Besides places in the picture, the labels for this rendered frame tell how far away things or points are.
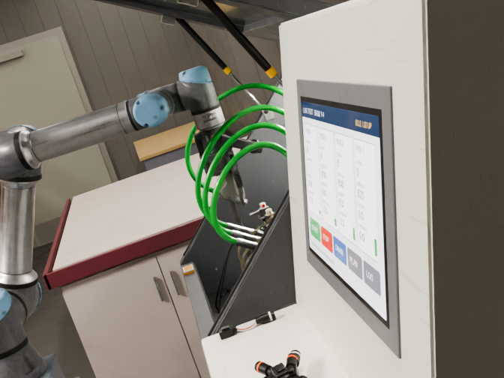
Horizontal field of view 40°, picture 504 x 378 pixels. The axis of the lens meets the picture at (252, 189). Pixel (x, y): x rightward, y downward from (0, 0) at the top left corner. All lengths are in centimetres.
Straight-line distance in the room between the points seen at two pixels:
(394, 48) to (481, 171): 17
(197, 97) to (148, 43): 621
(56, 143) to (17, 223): 31
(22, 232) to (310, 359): 93
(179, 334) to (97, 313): 38
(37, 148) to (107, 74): 623
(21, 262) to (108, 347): 139
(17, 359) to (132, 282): 136
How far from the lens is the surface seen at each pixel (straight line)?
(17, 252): 193
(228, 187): 178
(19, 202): 189
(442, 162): 79
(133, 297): 319
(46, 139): 169
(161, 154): 622
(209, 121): 173
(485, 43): 80
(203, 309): 175
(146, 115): 160
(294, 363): 122
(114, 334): 325
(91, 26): 793
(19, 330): 189
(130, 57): 792
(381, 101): 89
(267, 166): 213
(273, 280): 150
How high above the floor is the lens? 156
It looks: 13 degrees down
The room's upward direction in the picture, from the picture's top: 18 degrees counter-clockwise
